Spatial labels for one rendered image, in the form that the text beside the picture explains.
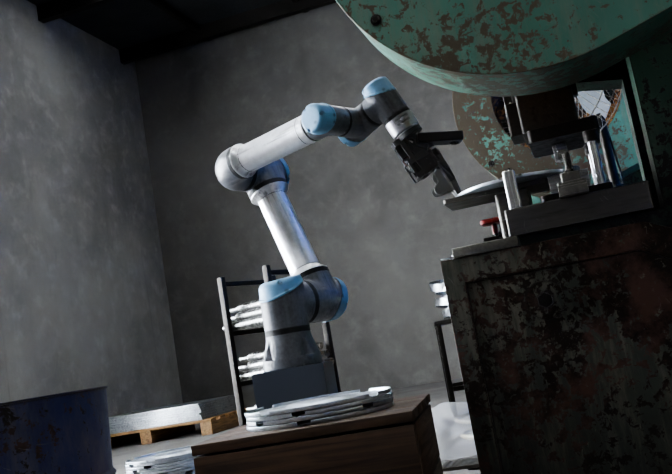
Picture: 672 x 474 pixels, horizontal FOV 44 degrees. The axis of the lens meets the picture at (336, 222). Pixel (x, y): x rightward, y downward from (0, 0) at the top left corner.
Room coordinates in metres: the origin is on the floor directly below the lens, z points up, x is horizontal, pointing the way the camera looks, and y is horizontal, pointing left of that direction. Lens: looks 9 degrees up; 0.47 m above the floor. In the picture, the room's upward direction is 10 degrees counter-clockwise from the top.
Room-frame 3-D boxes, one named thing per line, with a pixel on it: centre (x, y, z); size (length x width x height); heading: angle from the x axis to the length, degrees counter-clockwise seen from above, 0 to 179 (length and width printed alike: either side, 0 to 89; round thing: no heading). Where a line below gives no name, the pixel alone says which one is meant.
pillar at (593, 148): (1.88, -0.60, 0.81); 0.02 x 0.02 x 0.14
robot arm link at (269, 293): (2.17, 0.16, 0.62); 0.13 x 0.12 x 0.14; 139
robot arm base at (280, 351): (2.17, 0.17, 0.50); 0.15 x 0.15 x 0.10
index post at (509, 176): (1.84, -0.40, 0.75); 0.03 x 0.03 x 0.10; 74
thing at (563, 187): (1.81, -0.52, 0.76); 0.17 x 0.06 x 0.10; 164
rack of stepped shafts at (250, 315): (4.44, 0.40, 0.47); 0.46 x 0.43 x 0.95; 54
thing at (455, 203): (2.02, -0.40, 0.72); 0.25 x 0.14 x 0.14; 74
